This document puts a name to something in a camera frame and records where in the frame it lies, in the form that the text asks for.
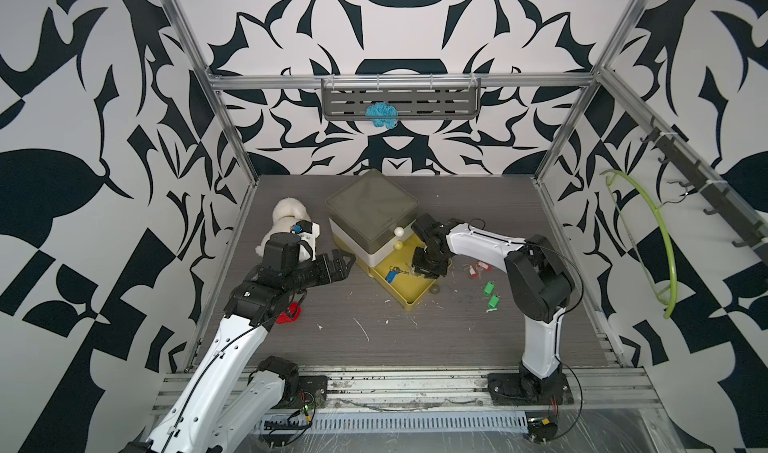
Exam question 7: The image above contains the yellow bottom drawer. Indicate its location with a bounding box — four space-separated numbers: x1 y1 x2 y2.
356 234 435 311

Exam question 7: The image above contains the key with red tag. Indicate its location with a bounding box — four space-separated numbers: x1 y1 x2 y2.
464 264 479 279
476 261 492 272

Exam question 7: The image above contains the grey-yellow mini drawer cabinet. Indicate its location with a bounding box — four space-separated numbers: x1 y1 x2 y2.
325 170 419 260

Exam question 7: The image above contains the key with green tag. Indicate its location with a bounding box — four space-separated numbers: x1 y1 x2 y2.
486 295 500 312
483 282 495 297

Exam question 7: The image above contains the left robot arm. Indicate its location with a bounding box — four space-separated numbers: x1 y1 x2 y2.
124 232 356 452

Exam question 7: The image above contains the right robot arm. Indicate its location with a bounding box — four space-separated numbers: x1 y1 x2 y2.
412 214 576 406

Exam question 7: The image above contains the red strawberry toy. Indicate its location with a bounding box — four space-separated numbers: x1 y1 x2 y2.
276 302 301 324

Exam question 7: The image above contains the key with blue tag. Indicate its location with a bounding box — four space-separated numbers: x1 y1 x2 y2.
385 266 404 284

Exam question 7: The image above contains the white plush toy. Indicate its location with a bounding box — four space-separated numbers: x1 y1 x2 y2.
255 197 311 257

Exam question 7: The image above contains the teal yarn ball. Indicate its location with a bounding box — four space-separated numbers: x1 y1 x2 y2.
365 102 399 130

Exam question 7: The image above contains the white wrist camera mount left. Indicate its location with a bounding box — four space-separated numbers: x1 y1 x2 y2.
291 220 320 263

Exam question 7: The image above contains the grey wall shelf rack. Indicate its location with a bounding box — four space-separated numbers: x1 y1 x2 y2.
320 77 481 121

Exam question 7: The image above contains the green cable loop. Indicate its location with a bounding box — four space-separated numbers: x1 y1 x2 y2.
601 168 679 320

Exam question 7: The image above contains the grey hook rail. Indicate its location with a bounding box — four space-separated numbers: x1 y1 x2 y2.
640 115 768 250

